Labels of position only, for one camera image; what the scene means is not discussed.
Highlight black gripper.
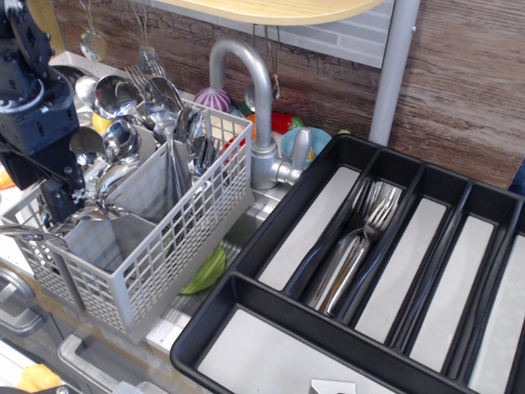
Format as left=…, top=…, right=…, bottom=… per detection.
left=1, top=88, right=85, bottom=223

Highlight silver fork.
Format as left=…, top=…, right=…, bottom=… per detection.
left=36, top=195, right=75, bottom=237
left=318, top=181, right=403, bottom=317
left=125, top=66, right=148, bottom=94

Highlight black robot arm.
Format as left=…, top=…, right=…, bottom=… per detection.
left=1, top=1, right=85, bottom=223

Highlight grey plastic cutlery basket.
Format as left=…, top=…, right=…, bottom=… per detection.
left=16, top=108, right=253, bottom=344

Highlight silver fork behind spoons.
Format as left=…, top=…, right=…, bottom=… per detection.
left=125, top=66, right=148, bottom=94

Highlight silver forks stack in tray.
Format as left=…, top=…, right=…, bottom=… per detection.
left=309, top=180, right=388, bottom=313

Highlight black cutlery tray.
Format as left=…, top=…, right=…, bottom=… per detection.
left=170, top=135, right=524, bottom=393

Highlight silver spoon low front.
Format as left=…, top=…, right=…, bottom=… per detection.
left=71, top=162, right=138, bottom=222

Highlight orange toy carrot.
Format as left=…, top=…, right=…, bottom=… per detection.
left=0, top=171, right=16, bottom=190

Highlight silver spoon middle left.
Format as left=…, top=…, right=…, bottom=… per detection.
left=103, top=120, right=141, bottom=164

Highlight yellow toy lemon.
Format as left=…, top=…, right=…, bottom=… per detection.
left=91, top=113, right=113, bottom=135

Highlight large silver spoon left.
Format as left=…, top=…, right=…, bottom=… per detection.
left=95, top=76, right=154, bottom=131

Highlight large silver spoon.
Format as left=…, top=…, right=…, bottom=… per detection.
left=95, top=76, right=154, bottom=131
left=144, top=76, right=185, bottom=201

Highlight silver spoon far left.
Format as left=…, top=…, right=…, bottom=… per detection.
left=75, top=76, right=98, bottom=113

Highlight large silver spoon centre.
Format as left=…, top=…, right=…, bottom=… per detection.
left=144, top=76, right=185, bottom=201

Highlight silver spoons in right compartment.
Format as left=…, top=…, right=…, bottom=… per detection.
left=176, top=106, right=217, bottom=185

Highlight hanging silver skimmer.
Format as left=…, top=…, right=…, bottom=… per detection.
left=79, top=0, right=107, bottom=62

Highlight hanging silver spatula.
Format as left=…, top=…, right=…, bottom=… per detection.
left=131, top=1, right=167, bottom=78

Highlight green toy leaf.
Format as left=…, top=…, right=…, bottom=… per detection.
left=179, top=245, right=226, bottom=296

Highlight purple toy onion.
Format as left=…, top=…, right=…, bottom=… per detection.
left=194, top=87, right=231, bottom=112

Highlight yellow toy bottom left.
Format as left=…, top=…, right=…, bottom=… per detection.
left=16, top=364, right=62, bottom=393

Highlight silver toy faucet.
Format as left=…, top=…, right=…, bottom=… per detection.
left=208, top=37, right=304, bottom=190

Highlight red toy pepper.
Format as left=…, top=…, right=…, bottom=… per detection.
left=271, top=112, right=305, bottom=135

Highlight light wooden shelf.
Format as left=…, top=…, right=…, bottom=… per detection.
left=166, top=0, right=382, bottom=26

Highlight grey metal pole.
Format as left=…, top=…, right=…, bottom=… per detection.
left=368, top=0, right=421, bottom=146

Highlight silver faucet handle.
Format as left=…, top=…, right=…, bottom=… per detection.
left=290, top=127, right=312, bottom=171

